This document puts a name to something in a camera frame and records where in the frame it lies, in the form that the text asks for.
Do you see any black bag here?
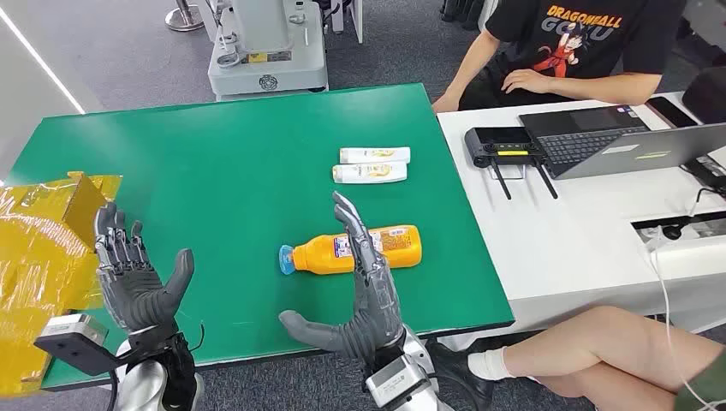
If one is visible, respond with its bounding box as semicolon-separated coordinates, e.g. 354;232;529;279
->
681;67;726;125

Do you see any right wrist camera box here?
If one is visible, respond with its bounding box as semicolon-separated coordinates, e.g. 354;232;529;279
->
366;354;433;411

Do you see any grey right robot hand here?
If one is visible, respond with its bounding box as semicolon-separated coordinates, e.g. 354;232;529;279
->
278;191;407;362

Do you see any black flat device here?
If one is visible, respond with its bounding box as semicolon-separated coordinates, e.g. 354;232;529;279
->
683;156;726;195

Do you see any person's left hand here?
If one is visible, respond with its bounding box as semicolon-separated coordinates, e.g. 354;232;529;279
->
502;68;556;95

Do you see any desk cable tray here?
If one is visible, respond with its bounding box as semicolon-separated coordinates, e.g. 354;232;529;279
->
631;211;726;246

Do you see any orange bottle with blue cap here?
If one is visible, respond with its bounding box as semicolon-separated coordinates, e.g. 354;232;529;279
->
278;224;423;277

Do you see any black shoe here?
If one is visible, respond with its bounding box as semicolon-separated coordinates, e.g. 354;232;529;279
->
425;339;497;411

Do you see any white cable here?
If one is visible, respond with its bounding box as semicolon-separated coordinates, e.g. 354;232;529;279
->
645;226;726;411

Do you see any grey laptop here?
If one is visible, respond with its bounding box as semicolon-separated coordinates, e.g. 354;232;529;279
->
519;104;726;181

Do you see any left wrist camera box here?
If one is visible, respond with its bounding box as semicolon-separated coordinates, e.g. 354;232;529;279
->
33;313;137;377

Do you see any black controller with antennas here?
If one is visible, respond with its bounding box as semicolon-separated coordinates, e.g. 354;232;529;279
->
465;126;560;200

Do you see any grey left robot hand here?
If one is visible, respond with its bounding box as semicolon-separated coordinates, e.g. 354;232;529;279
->
92;202;196;342

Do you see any yellow tape-wrapped cardboard box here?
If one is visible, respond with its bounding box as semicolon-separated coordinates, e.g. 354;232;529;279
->
0;170;123;398

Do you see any thin black desk cable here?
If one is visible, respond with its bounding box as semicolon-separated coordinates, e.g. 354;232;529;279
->
690;187;726;217

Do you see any metal stanchion base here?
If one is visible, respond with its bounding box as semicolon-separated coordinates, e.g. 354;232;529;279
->
164;0;205;33

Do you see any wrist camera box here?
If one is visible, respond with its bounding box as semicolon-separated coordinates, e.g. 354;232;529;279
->
366;354;433;411
33;313;137;377

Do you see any white shampoo bottle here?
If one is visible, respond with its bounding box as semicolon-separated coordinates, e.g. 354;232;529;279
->
339;146;412;165
331;162;409;185

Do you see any person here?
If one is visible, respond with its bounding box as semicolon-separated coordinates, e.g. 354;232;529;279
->
467;306;726;411
431;0;687;113

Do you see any white panel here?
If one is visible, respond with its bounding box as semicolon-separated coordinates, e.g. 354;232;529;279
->
331;0;365;45

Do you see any black smartphone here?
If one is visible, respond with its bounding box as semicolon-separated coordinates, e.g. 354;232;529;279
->
645;96;699;129

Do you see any white sock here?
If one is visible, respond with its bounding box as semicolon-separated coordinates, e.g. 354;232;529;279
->
467;347;518;382

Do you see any person's right hand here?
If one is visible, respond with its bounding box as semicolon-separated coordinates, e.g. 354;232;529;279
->
431;92;461;113

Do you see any white machine with column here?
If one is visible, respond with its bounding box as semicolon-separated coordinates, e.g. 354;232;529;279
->
206;0;330;102

